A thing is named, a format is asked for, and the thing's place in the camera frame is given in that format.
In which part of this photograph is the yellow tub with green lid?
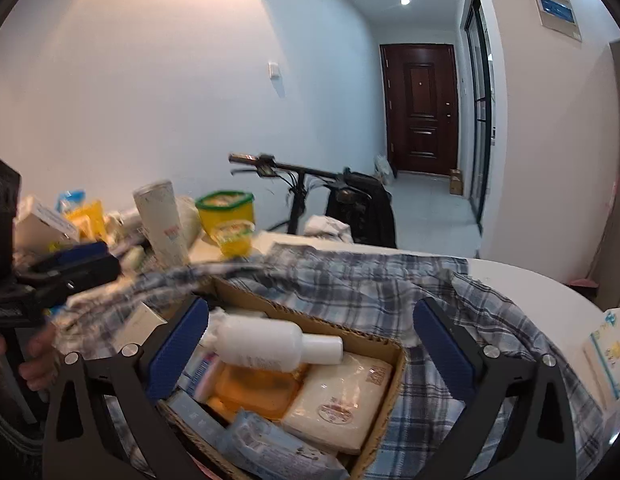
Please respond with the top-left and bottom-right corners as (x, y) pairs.
(196, 190), (255, 233)

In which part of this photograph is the person's left hand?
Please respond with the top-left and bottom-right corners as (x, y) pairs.
(18, 321), (61, 392)

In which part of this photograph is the orange plastic case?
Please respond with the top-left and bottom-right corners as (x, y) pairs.
(207, 362), (311, 421)

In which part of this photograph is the beige tall cabinet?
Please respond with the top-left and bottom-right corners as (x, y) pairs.
(590, 40), (620, 291)

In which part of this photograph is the white soft pack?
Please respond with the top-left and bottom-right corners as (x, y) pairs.
(280, 352), (395, 453)

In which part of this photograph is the yellow wipes pack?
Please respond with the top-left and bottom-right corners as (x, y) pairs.
(64, 200), (108, 241)

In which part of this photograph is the dark red entrance door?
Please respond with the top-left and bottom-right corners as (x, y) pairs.
(380, 43), (459, 177)

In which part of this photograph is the blue plaid cloth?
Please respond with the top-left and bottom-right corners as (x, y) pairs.
(54, 242), (603, 480)

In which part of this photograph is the white cylindrical cup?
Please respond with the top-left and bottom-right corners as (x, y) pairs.
(134, 180), (191, 266)

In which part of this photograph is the printed cardboard box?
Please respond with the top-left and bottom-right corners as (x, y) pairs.
(157, 276), (408, 480)

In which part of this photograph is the small yellow container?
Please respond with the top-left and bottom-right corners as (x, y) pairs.
(210, 222), (255, 258)

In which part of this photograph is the person's left forearm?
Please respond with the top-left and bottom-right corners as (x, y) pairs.
(0, 400), (43, 480)

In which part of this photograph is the white plastic bag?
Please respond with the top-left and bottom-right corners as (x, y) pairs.
(374, 154), (398, 181)

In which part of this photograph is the black bicycle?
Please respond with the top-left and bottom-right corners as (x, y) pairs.
(228, 152), (395, 248)

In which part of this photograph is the light blue packet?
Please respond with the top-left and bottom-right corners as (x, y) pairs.
(57, 189), (86, 211)

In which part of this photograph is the pale blue wipes pack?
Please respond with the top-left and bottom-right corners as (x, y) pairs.
(225, 409), (351, 480)

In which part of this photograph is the large white carton box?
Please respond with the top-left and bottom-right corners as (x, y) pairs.
(14, 196), (80, 248)

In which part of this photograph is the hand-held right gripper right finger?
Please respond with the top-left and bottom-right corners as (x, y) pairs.
(414, 297), (577, 480)

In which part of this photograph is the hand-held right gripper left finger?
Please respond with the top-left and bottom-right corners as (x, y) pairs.
(42, 294), (211, 480)

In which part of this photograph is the black bag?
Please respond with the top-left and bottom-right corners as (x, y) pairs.
(324, 167), (397, 250)

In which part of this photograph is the grey electrical panel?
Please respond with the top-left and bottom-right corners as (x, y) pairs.
(520, 0), (583, 43)

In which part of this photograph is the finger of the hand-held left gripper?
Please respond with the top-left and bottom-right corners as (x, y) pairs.
(20, 255), (122, 306)
(32, 241), (109, 273)

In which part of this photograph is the blue and white small box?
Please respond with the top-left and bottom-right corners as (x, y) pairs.
(182, 350), (223, 401)

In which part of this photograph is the white tissue pack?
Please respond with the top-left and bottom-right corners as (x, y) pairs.
(582, 297), (620, 401)

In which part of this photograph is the white plastic bottle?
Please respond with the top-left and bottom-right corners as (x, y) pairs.
(212, 316), (345, 373)

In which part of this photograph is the black framed glass door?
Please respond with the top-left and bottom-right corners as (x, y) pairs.
(462, 0), (493, 233)

